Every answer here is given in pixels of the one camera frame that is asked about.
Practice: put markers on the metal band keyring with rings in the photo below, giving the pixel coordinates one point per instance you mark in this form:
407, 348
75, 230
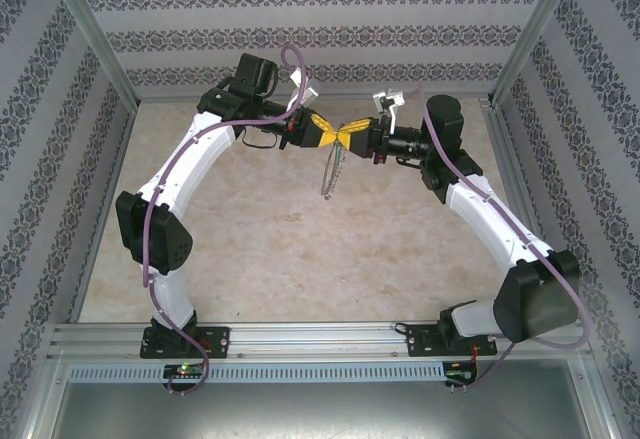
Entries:
326, 179

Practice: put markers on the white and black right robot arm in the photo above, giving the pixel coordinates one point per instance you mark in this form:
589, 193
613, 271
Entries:
490, 224

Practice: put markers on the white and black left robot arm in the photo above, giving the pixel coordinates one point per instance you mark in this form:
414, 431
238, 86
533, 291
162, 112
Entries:
195, 159

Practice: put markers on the grey steel panel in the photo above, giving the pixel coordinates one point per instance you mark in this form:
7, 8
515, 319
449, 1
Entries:
320, 414

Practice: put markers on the aluminium floor rail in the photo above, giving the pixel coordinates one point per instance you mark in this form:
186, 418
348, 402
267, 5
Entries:
350, 99

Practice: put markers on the aluminium side rail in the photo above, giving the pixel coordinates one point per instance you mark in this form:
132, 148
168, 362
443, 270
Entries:
507, 159
118, 159

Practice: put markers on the aluminium frame post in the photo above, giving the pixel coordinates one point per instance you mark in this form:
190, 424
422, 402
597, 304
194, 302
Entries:
537, 29
93, 29

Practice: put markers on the aluminium mounting rail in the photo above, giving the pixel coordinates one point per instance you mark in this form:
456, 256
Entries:
320, 341

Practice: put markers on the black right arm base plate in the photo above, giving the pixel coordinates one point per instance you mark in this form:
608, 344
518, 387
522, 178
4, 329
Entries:
422, 341

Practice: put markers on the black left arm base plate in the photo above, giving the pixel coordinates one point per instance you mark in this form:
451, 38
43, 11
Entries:
217, 339

